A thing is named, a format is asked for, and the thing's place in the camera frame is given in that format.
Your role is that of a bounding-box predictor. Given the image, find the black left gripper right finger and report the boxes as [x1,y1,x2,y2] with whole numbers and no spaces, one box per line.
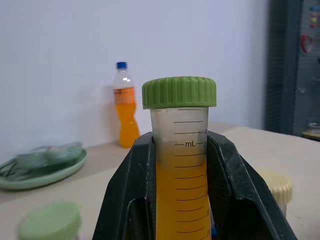
[205,129,298,240]

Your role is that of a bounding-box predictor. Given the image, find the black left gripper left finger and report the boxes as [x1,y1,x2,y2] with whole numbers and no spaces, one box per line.
[92,132,158,240]

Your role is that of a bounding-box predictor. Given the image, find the orange liquid tube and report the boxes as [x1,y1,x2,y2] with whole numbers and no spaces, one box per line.
[141,76,217,240]

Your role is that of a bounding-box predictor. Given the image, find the cream yellow lid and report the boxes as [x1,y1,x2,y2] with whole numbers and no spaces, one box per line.
[254,167,294,218]

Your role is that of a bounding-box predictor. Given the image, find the light green lid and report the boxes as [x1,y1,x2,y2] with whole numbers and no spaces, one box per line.
[18,201,82,240]

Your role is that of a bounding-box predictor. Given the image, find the light green oval plate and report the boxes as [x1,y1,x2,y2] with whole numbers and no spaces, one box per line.
[0,147,88,192]

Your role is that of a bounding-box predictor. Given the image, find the orange soda bottle, blue cap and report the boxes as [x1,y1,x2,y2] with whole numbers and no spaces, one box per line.
[112,61,141,150]

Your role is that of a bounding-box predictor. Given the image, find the grey pegboard cabinet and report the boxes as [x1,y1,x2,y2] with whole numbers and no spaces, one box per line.
[264,0,320,139]

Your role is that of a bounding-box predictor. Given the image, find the red tape roll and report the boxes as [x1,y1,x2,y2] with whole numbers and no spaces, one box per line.
[300,34,315,53]

